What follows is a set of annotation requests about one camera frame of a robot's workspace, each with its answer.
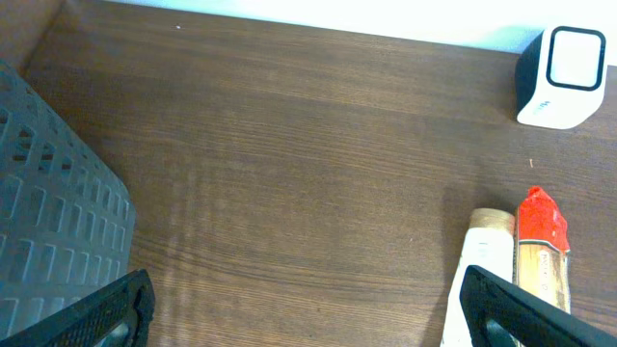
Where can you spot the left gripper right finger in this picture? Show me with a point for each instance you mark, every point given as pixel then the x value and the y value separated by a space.
pixel 499 313

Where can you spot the grey plastic basket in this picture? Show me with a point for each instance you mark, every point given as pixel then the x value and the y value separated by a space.
pixel 66 219

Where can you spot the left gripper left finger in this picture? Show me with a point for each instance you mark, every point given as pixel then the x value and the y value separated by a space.
pixel 118 314

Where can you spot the orange spaghetti packet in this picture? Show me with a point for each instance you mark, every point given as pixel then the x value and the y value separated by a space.
pixel 542 252

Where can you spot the white barcode scanner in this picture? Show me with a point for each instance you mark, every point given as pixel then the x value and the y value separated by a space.
pixel 560 77

